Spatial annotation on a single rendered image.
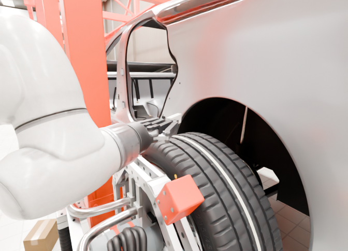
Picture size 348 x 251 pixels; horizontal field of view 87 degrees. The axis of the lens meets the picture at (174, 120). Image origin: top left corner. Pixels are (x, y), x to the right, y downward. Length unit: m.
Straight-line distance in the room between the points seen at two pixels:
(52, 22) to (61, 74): 2.68
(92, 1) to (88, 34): 0.15
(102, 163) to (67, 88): 0.12
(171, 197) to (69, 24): 0.84
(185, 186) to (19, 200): 0.30
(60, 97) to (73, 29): 0.73
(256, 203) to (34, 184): 0.52
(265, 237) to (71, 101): 0.56
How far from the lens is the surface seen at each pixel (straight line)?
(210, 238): 0.53
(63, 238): 0.85
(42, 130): 0.30
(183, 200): 0.44
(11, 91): 0.31
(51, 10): 3.03
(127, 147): 0.35
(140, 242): 0.51
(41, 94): 0.31
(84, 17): 1.04
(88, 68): 1.00
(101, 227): 0.60
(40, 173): 0.28
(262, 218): 0.62
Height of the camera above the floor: 1.40
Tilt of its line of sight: 13 degrees down
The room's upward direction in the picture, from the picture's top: straight up
